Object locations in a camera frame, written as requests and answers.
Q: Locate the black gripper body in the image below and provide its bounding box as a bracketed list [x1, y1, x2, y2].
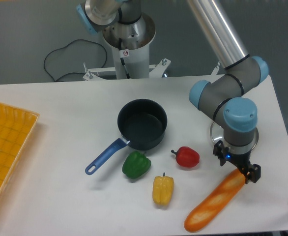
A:
[224, 147, 252, 170]

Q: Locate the green bell pepper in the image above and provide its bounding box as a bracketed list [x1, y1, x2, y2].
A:
[122, 151, 151, 179]

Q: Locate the black floor cable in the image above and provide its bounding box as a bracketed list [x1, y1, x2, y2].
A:
[43, 39, 108, 82]

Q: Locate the dark saucepan with blue handle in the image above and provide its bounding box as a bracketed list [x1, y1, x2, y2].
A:
[85, 99, 168, 175]

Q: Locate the yellow woven basket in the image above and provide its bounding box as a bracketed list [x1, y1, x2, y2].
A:
[0, 102, 40, 195]

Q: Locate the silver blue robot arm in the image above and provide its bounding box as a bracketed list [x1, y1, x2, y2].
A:
[85, 0, 268, 182]

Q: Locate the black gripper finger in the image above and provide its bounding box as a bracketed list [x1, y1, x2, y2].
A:
[242, 164, 261, 184]
[213, 140, 229, 166]

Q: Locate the yellow bell pepper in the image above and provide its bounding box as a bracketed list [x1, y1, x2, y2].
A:
[152, 173, 174, 206]

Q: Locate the long orange baguette bread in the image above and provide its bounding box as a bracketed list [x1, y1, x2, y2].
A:
[184, 170, 245, 233]

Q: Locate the glass pot lid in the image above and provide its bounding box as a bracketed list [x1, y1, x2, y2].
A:
[209, 121, 259, 150]

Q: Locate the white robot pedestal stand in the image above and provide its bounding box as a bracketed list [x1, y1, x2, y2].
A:
[83, 13, 171, 81]

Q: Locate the red bell pepper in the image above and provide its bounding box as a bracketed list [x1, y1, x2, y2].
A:
[171, 147, 200, 168]

